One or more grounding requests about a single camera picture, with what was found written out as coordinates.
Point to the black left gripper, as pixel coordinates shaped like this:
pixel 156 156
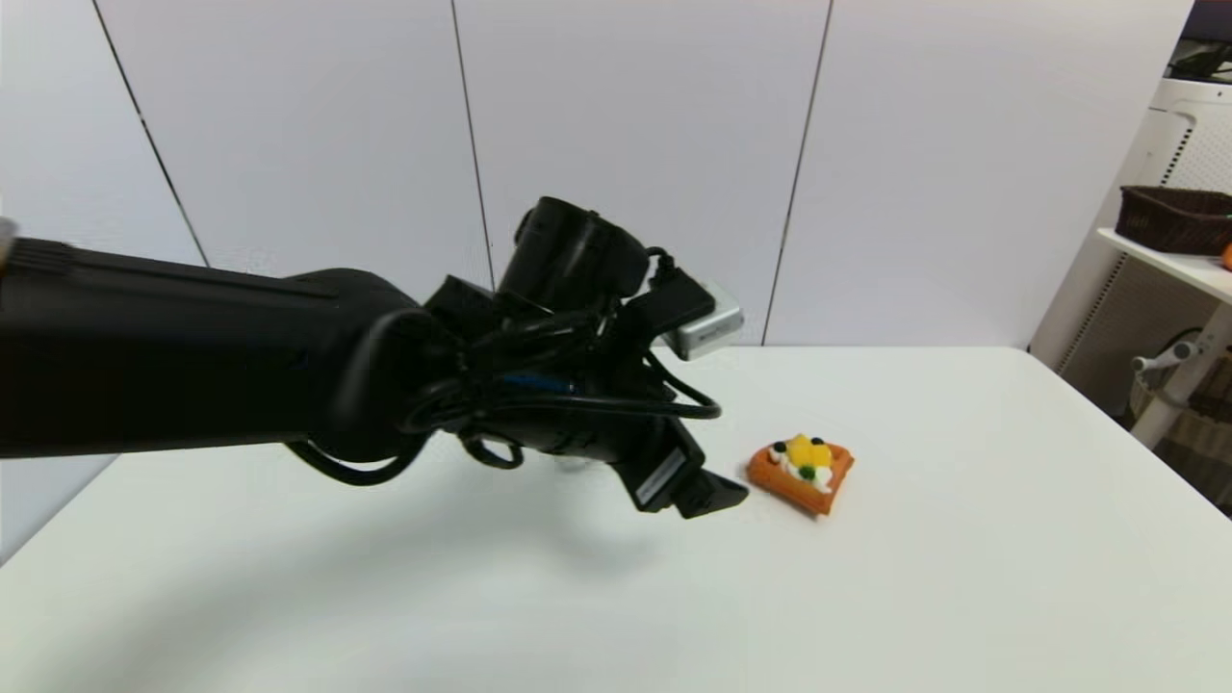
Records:
pixel 626 438

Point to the triangle waffle bread with fruit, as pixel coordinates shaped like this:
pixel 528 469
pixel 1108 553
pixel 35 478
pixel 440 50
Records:
pixel 799 476

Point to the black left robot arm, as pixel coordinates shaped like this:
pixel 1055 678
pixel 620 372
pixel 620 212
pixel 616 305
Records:
pixel 192 356

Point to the white perforated cabinet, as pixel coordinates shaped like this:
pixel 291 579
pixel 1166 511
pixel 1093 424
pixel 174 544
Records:
pixel 1126 308

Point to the light brown woven basket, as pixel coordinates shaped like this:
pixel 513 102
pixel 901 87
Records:
pixel 1208 438

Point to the white shelf board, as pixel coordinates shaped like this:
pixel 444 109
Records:
pixel 1179 267

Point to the dark brown wicker basket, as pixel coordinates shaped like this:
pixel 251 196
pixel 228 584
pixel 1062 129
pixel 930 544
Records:
pixel 1169 223

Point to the black device on cabinet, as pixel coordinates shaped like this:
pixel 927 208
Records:
pixel 1203 64

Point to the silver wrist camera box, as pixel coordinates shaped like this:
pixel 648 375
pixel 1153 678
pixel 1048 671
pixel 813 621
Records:
pixel 710 327

